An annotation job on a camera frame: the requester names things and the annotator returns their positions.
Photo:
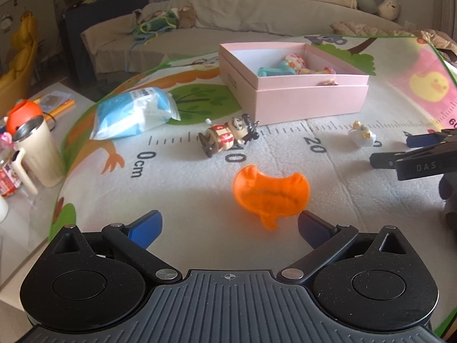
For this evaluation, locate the orange pumpkin bucket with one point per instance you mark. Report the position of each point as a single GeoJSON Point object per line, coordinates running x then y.
{"type": "Point", "coordinates": [20, 114]}

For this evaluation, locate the small white duck toy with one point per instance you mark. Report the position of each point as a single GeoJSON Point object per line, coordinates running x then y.
{"type": "Point", "coordinates": [361, 135]}

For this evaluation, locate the teal toy handle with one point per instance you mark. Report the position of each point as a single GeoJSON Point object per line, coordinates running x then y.
{"type": "Point", "coordinates": [282, 69]}

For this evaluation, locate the orange egg capsule toy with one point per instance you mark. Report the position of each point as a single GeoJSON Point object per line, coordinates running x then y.
{"type": "Point", "coordinates": [270, 198]}

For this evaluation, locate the beige sofa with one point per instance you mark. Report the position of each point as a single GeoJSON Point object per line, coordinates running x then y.
{"type": "Point", "coordinates": [229, 21]}

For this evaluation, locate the pink flower face toy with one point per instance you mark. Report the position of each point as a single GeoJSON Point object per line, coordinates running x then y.
{"type": "Point", "coordinates": [295, 62]}

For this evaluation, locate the cream steel mug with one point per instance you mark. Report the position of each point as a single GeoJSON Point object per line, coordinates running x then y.
{"type": "Point", "coordinates": [34, 147]}

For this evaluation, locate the glass jar red label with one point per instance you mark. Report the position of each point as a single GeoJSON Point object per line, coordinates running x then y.
{"type": "Point", "coordinates": [9, 180]}

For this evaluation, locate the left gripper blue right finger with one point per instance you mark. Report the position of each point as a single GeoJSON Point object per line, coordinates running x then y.
{"type": "Point", "coordinates": [329, 243]}

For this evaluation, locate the orange pencil box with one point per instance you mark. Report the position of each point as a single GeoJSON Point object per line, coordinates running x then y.
{"type": "Point", "coordinates": [59, 109]}

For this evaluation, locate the blue wipes package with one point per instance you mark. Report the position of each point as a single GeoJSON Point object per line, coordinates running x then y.
{"type": "Point", "coordinates": [133, 113]}

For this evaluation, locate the red dress doll figurine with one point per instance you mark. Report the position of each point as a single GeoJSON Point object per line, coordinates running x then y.
{"type": "Point", "coordinates": [222, 137]}

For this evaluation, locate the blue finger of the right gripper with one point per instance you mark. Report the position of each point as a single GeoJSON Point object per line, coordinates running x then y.
{"type": "Point", "coordinates": [390, 160]}
{"type": "Point", "coordinates": [431, 138]}

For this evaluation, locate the brown plush toy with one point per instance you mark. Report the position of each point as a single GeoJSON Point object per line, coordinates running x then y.
{"type": "Point", "coordinates": [187, 17]}

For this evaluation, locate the yellow cake toy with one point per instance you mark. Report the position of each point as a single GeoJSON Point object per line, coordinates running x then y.
{"type": "Point", "coordinates": [326, 70]}

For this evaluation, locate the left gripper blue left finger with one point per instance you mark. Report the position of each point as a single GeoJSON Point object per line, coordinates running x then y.
{"type": "Point", "coordinates": [129, 244]}

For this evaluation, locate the green knitted cloth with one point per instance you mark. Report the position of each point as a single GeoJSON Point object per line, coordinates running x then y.
{"type": "Point", "coordinates": [155, 24]}

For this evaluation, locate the pink doll figurine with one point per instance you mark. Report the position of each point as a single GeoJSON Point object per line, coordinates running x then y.
{"type": "Point", "coordinates": [6, 138]}

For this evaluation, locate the paper card sheet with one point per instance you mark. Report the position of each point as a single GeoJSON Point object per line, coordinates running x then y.
{"type": "Point", "coordinates": [51, 101]}

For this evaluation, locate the yellow lounge chair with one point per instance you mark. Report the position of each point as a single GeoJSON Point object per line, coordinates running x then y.
{"type": "Point", "coordinates": [15, 83]}

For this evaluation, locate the colourful cartoon play mat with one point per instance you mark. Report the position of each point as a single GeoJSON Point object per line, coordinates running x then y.
{"type": "Point", "coordinates": [203, 226]}

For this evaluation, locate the pink cardboard box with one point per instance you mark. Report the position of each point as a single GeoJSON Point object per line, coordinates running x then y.
{"type": "Point", "coordinates": [279, 99]}

